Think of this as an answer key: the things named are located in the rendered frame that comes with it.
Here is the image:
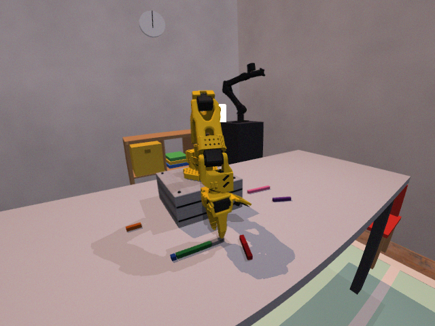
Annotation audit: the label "pink rod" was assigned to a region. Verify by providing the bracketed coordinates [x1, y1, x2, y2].
[247, 185, 270, 194]

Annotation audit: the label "purple rod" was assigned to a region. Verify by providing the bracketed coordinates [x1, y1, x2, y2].
[273, 196, 292, 202]

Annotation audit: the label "green rod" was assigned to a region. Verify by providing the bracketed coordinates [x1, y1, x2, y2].
[175, 241, 212, 259]

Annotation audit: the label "orange rod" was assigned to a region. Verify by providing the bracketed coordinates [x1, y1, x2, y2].
[126, 222, 142, 232]

